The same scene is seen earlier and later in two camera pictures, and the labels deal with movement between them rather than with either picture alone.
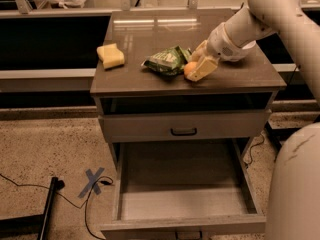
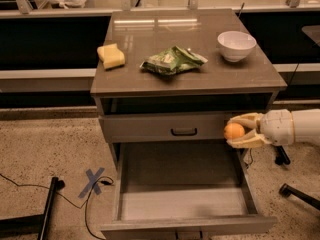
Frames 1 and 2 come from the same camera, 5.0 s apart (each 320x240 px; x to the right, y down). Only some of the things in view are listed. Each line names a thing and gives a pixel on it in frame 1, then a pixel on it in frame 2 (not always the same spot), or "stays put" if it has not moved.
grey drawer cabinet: x=179 y=145 stays put
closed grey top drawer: x=184 y=126 stays put
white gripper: x=220 y=44 to x=276 y=126
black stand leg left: x=32 y=225 stays put
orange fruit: x=189 y=67 to x=233 y=131
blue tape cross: x=93 y=182 stays put
